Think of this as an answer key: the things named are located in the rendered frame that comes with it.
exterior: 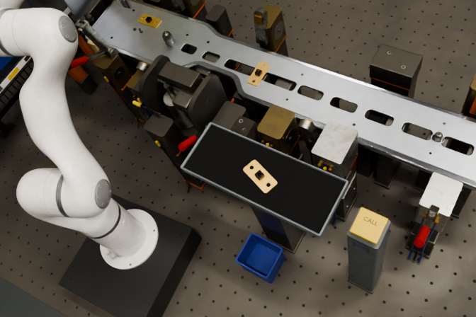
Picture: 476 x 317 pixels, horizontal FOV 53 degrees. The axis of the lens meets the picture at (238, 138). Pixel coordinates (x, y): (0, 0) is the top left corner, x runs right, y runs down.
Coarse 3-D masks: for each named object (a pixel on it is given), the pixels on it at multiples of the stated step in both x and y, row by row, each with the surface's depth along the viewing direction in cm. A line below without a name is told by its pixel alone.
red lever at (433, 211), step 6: (432, 204) 107; (432, 210) 105; (438, 210) 105; (432, 216) 105; (426, 222) 103; (420, 228) 101; (426, 228) 100; (420, 234) 98; (426, 234) 99; (414, 240) 98; (420, 240) 97; (420, 246) 97
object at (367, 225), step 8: (360, 216) 99; (368, 216) 99; (376, 216) 99; (352, 224) 99; (360, 224) 99; (368, 224) 98; (376, 224) 98; (384, 224) 97; (352, 232) 98; (360, 232) 98; (368, 232) 97; (376, 232) 97; (368, 240) 97; (376, 240) 96
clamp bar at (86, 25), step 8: (88, 16) 139; (80, 24) 138; (88, 24) 138; (80, 32) 139; (88, 32) 140; (96, 32) 142; (96, 40) 144; (104, 40) 146; (104, 48) 148; (112, 48) 150
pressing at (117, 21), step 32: (128, 0) 171; (128, 32) 163; (160, 32) 160; (192, 32) 157; (192, 64) 150; (224, 64) 147; (256, 64) 144; (288, 64) 142; (256, 96) 139; (288, 96) 137; (352, 96) 132; (384, 96) 130; (320, 128) 129; (384, 128) 125; (448, 128) 122; (416, 160) 119; (448, 160) 118
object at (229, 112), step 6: (228, 102) 130; (222, 108) 130; (228, 108) 129; (234, 108) 129; (240, 108) 128; (222, 114) 129; (228, 114) 128; (234, 114) 128; (240, 114) 128; (246, 114) 129; (216, 120) 128; (222, 120) 128; (228, 120) 127; (234, 120) 127; (222, 126) 127; (228, 126) 127
